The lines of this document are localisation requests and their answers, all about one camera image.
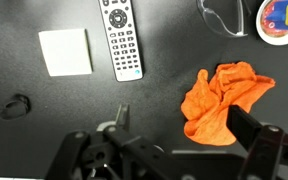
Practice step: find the blue block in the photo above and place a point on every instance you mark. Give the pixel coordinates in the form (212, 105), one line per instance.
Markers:
(279, 13)

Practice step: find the white plate red pattern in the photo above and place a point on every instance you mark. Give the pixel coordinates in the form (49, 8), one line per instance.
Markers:
(267, 33)

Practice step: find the white square pad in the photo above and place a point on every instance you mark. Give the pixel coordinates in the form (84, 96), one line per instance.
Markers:
(65, 51)

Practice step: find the silver remote control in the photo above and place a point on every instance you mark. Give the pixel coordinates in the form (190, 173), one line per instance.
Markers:
(120, 40)

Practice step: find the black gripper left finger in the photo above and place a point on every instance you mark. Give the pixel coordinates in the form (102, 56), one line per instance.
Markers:
(134, 150)

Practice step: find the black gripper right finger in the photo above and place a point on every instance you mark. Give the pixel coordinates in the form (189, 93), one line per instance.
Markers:
(264, 150)

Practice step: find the clear safety glasses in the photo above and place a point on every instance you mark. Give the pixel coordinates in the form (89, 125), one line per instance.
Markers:
(220, 16)

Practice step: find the orange cloth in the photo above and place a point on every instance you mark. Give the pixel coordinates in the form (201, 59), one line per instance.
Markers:
(224, 106)

